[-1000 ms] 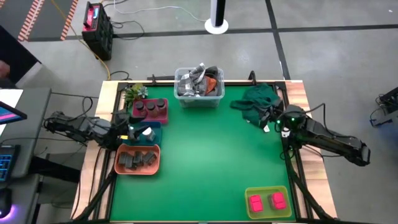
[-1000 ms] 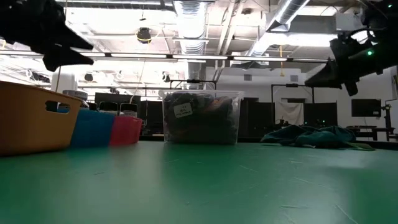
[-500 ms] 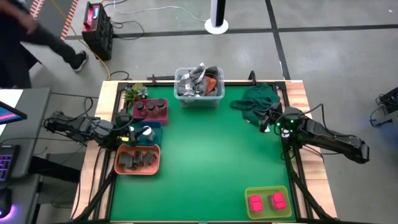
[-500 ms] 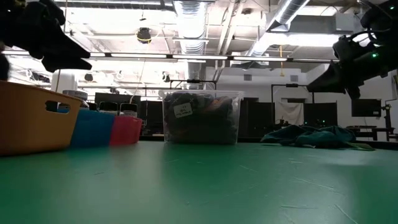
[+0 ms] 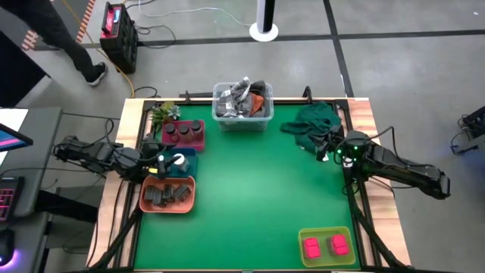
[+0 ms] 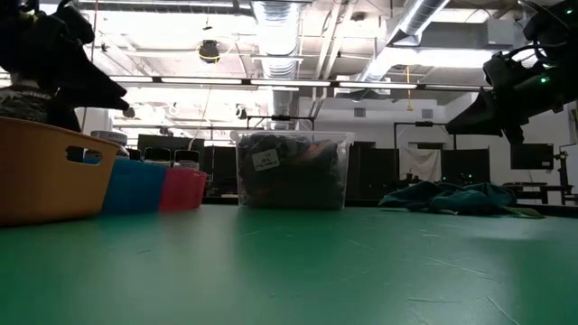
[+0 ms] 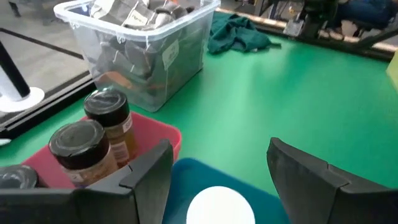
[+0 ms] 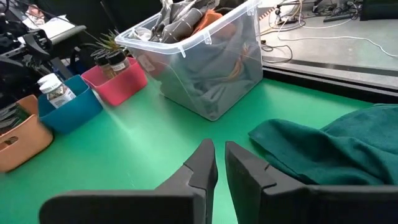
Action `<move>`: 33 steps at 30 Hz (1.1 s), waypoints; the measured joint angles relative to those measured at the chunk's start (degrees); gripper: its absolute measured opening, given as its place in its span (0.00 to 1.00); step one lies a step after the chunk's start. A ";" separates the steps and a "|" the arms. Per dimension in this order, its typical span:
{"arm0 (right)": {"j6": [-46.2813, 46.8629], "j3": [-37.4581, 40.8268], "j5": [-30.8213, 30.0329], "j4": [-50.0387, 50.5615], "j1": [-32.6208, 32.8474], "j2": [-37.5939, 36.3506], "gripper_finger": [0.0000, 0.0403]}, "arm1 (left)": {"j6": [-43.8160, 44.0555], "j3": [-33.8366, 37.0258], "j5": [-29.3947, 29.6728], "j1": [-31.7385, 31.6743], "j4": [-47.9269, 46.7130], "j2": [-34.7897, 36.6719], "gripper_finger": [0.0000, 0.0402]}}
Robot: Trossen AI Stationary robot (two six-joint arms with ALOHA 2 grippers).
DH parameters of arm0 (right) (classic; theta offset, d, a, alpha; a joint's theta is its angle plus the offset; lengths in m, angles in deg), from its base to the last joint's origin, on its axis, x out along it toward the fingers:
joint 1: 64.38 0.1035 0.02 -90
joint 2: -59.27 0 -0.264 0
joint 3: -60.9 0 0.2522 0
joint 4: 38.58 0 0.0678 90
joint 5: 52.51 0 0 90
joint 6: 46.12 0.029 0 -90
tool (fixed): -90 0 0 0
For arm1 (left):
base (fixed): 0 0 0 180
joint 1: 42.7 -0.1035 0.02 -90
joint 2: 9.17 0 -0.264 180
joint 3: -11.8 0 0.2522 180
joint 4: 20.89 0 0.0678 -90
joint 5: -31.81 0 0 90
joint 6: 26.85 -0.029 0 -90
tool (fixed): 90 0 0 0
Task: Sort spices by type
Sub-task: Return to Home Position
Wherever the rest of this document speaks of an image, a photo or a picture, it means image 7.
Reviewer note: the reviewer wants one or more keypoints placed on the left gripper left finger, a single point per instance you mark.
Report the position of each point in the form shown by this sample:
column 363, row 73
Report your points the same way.
column 93, row 205

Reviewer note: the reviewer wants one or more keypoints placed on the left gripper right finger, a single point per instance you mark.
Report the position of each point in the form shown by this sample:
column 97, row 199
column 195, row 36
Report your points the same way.
column 326, row 199

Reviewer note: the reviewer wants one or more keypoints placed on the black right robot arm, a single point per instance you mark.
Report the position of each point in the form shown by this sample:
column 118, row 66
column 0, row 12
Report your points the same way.
column 317, row 18

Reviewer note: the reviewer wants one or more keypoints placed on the black lid spice jar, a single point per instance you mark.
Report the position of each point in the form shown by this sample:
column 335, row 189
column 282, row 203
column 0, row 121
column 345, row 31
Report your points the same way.
column 17, row 177
column 79, row 146
column 107, row 107

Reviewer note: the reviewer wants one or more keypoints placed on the red plastic basket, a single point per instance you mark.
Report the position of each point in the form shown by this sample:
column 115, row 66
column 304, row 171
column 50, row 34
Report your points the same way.
column 152, row 132

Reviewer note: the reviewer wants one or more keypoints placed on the teal plastic basket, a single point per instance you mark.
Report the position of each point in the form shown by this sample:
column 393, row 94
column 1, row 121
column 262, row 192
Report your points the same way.
column 199, row 174

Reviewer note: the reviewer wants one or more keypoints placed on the pole stand with white base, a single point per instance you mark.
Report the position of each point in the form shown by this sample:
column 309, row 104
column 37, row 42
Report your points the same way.
column 18, row 99

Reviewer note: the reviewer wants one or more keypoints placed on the yellow-green plastic basket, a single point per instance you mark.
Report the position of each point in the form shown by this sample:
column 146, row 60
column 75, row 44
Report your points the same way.
column 393, row 71

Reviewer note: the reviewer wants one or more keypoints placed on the grey cloth bundle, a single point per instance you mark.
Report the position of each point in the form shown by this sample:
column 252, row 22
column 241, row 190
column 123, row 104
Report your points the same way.
column 140, row 59

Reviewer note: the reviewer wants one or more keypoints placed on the clear plastic storage bin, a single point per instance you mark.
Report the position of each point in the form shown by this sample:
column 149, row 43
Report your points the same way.
column 183, row 62

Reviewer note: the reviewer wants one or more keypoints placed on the dark green cloth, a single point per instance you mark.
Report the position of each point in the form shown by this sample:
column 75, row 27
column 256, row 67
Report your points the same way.
column 236, row 34

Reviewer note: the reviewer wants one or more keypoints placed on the person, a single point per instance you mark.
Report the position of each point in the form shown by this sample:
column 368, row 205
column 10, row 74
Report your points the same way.
column 367, row 11

